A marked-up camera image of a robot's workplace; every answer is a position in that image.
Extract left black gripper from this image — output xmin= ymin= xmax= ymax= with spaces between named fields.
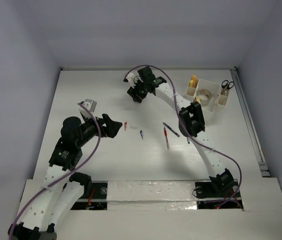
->
xmin=76 ymin=111 xmax=122 ymax=147

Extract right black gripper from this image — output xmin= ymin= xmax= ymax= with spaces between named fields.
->
xmin=127 ymin=76 xmax=148 ymax=103

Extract yellow highlighter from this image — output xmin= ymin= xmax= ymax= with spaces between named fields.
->
xmin=191 ymin=75 xmax=197 ymax=88

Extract beige masking tape roll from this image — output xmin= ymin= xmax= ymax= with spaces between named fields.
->
xmin=194 ymin=96 xmax=201 ymax=103

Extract black scissors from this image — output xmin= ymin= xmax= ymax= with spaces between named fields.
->
xmin=221 ymin=80 xmax=235 ymax=96

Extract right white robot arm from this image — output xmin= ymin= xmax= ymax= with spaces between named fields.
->
xmin=124 ymin=65 xmax=234 ymax=196

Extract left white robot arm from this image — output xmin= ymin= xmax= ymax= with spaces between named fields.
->
xmin=8 ymin=114 xmax=123 ymax=240

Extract purple pen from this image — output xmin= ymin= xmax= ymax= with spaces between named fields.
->
xmin=163 ymin=122 xmax=180 ymax=138

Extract red pen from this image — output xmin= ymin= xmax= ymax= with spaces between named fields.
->
xmin=163 ymin=126 xmax=170 ymax=150

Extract white desk organizer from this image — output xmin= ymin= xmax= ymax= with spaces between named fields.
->
xmin=185 ymin=75 xmax=234 ymax=117

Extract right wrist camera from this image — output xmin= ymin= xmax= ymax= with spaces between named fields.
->
xmin=123 ymin=72 xmax=138 ymax=88

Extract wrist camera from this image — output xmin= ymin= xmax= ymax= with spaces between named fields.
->
xmin=78 ymin=99 xmax=97 ymax=114
xmin=123 ymin=72 xmax=138 ymax=88

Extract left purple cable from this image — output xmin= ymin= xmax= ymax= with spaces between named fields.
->
xmin=7 ymin=101 xmax=101 ymax=238

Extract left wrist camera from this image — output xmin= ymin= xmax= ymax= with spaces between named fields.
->
xmin=78 ymin=99 xmax=97 ymax=114

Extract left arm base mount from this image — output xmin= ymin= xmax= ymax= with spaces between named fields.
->
xmin=71 ymin=181 xmax=108 ymax=211

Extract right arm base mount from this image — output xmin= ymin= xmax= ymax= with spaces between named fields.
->
xmin=192 ymin=181 xmax=243 ymax=210

